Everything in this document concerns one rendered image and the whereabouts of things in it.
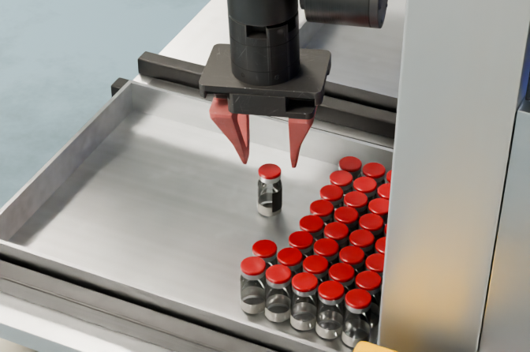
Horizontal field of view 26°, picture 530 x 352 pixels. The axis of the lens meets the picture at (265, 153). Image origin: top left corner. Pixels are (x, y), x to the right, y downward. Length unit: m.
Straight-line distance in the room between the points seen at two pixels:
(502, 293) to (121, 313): 0.35
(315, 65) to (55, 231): 0.28
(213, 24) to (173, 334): 0.51
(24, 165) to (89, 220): 1.56
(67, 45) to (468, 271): 2.38
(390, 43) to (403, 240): 0.62
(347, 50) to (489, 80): 0.67
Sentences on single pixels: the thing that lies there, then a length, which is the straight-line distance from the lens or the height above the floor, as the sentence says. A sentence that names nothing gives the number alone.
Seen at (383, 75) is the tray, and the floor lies 0.88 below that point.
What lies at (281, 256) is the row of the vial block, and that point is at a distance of 0.93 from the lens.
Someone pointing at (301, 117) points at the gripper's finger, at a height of 1.01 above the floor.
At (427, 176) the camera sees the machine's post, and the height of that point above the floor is 1.15.
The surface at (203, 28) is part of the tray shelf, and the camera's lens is 1.31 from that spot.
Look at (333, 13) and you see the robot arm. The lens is 0.88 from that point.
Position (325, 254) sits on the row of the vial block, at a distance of 0.93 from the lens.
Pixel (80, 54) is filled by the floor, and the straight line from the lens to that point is 2.96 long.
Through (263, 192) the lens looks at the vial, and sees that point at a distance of 1.02.
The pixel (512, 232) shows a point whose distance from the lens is 0.66.
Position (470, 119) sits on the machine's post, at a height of 1.20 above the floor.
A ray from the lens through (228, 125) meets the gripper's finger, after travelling 0.96.
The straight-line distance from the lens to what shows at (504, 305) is 0.70.
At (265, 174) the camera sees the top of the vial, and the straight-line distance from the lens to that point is 1.01.
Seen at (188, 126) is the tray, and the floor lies 0.88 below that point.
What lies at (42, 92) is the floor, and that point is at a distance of 2.83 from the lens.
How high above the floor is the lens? 1.55
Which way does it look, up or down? 37 degrees down
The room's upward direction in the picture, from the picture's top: straight up
